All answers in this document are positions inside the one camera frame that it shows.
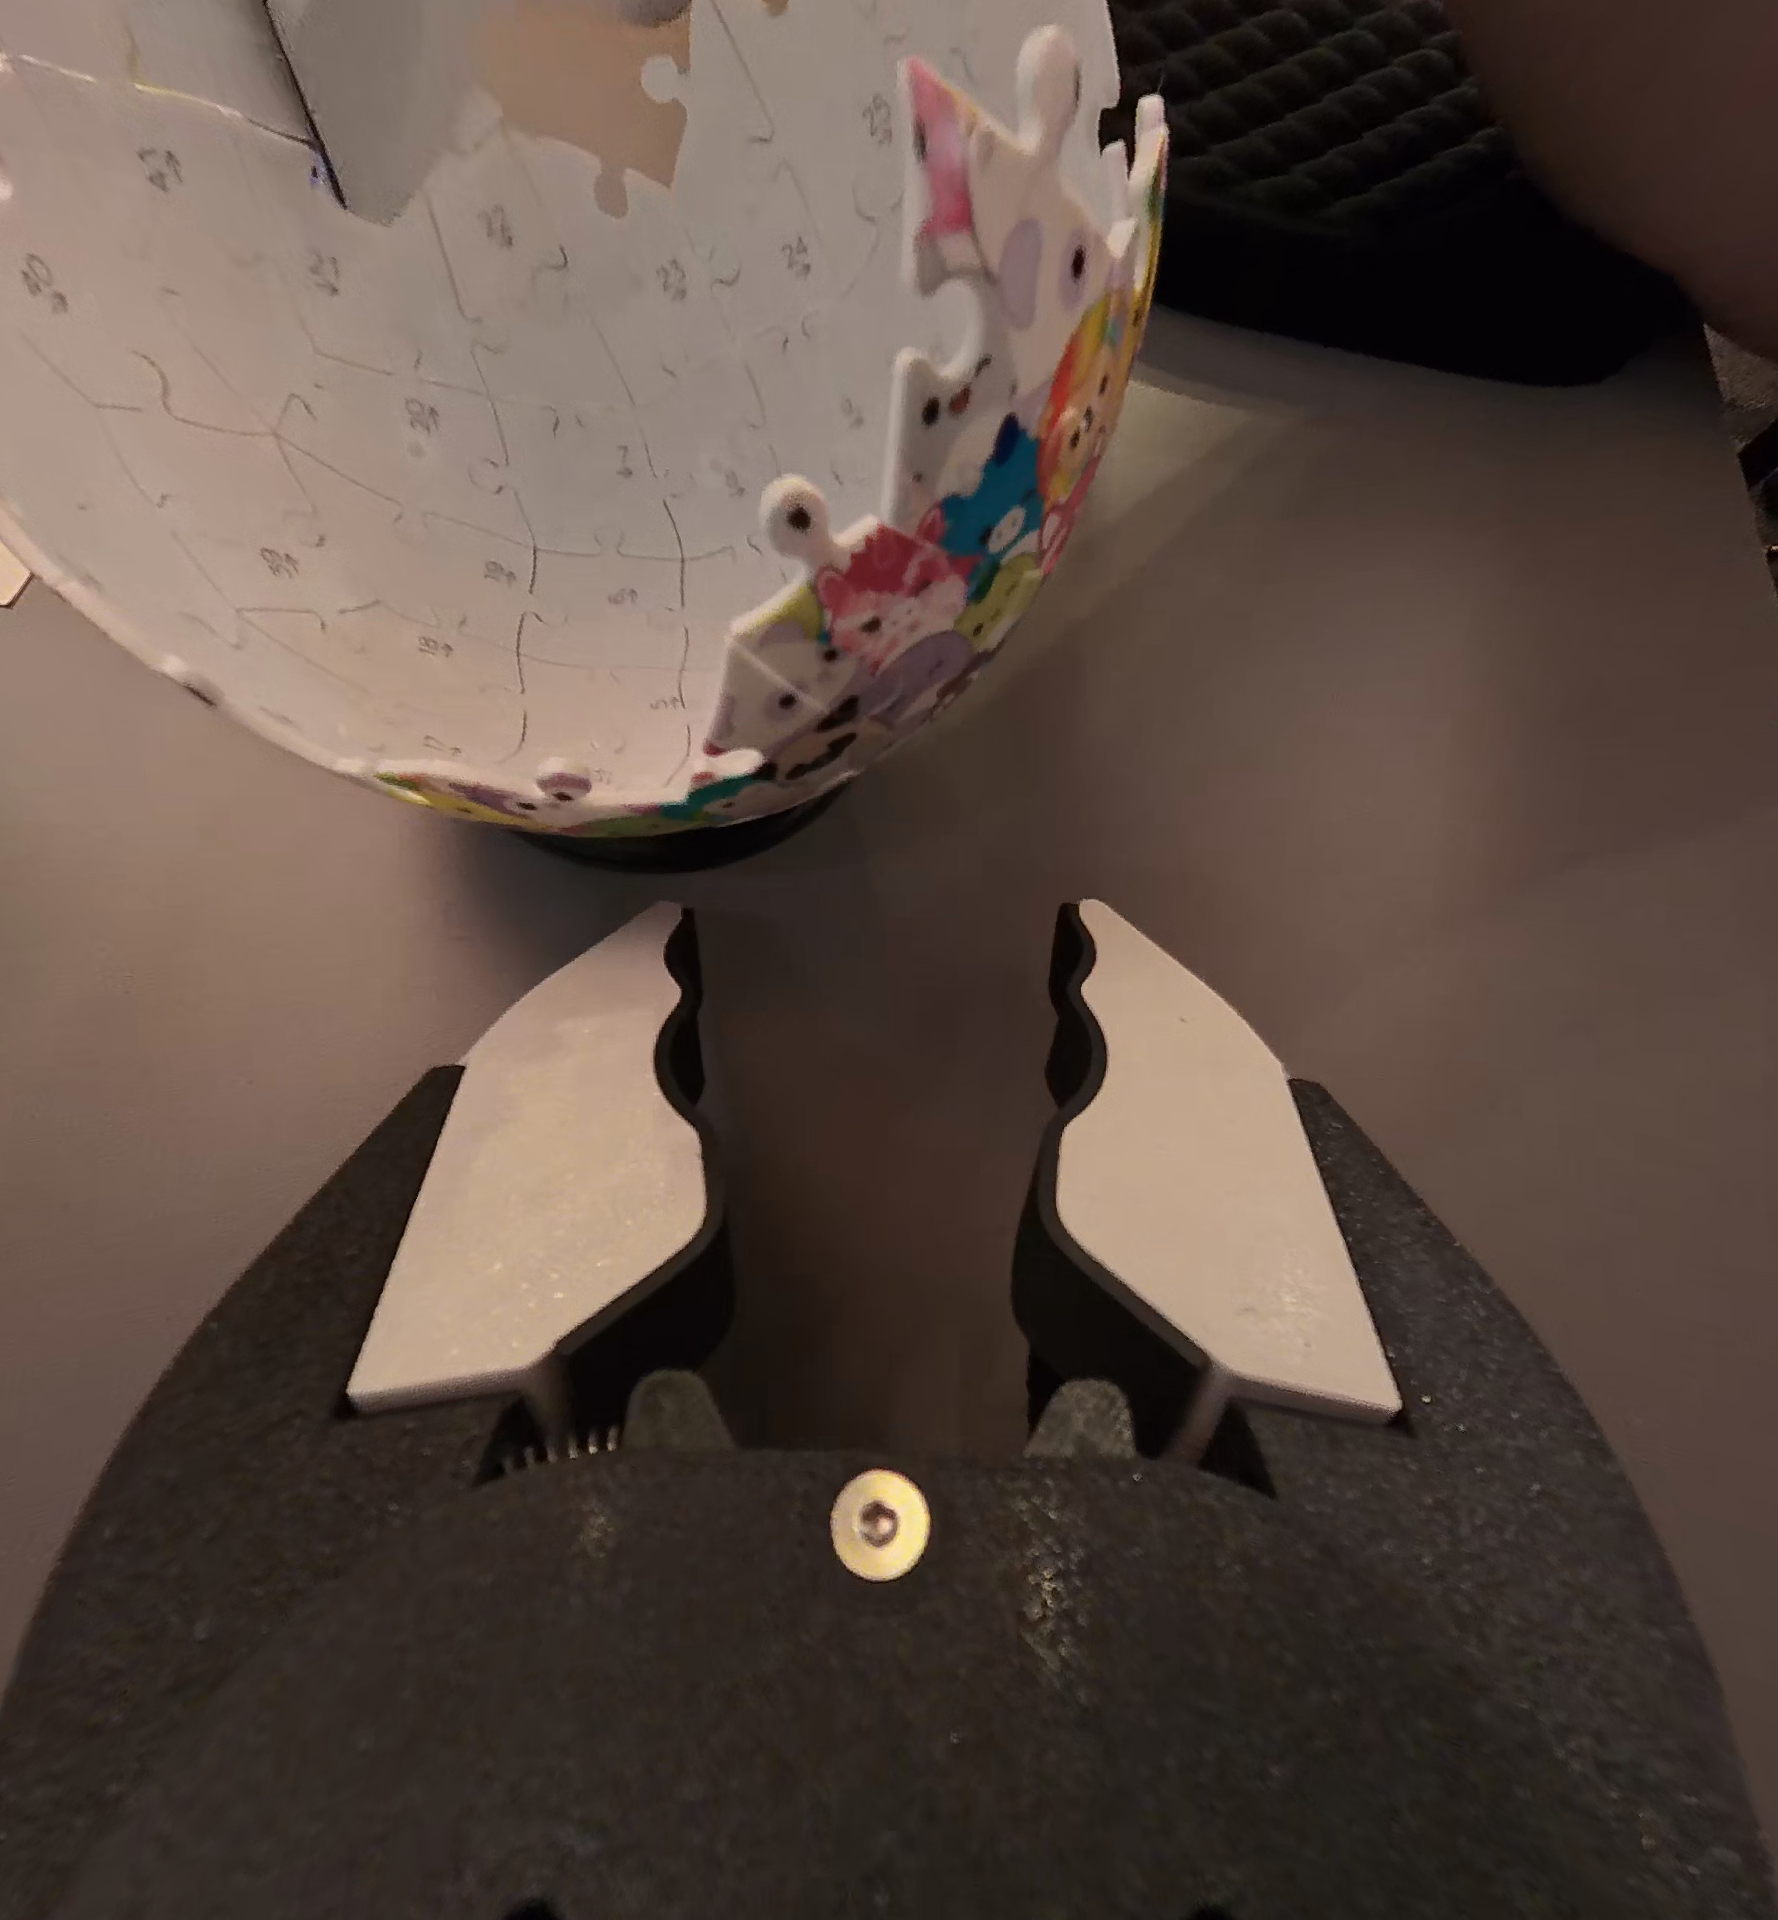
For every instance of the half-built colourful puzzle ball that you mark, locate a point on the half-built colourful puzzle ball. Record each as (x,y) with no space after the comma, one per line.
(379,451)

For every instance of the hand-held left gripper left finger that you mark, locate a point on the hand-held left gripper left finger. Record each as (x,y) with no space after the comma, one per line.
(558,1200)

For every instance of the black round ball stand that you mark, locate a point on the black round ball stand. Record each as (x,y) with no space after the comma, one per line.
(679,849)

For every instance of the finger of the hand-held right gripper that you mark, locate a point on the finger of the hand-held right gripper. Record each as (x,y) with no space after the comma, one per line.
(395,104)

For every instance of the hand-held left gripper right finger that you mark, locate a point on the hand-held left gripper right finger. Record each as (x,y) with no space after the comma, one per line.
(1204,1200)

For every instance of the black padded wrist rest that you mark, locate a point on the black padded wrist rest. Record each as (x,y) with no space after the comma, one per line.
(1354,180)

